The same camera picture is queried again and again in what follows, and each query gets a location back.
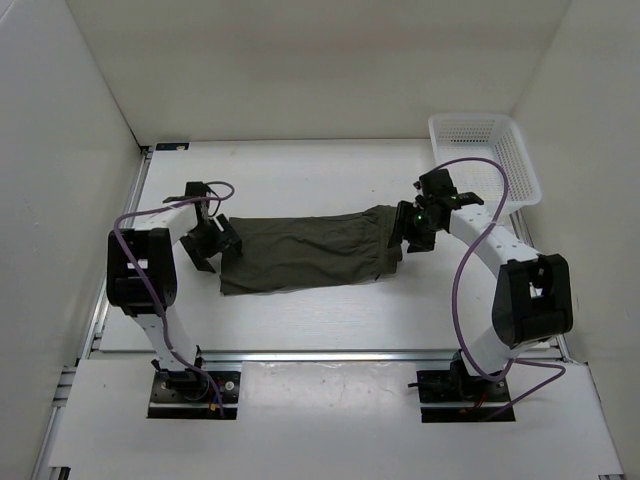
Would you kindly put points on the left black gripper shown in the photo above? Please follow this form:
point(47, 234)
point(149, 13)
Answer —
point(225, 239)

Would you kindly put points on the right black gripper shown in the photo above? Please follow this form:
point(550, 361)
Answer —
point(405, 212)

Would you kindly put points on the olive green shorts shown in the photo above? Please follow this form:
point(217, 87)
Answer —
point(310, 252)

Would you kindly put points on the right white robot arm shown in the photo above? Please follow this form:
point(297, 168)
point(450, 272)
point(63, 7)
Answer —
point(532, 299)

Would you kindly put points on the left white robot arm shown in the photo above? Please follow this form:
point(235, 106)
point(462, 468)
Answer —
point(142, 278)

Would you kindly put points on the white perforated plastic basket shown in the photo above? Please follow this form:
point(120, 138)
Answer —
point(492, 149)

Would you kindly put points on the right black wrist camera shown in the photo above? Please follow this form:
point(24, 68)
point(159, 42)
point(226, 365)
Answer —
point(436, 184)

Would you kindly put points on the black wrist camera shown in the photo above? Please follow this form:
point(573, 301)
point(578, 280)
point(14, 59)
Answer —
point(436, 184)
point(198, 191)

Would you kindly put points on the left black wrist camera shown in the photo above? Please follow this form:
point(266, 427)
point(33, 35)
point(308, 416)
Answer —
point(198, 191)

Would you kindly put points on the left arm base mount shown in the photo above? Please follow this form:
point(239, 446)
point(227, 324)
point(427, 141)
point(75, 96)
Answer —
point(189, 396)

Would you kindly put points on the aluminium front rail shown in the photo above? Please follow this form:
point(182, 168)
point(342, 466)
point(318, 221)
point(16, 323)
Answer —
point(327, 356)

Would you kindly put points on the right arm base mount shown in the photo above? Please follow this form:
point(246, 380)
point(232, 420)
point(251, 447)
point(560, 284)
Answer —
point(445, 398)

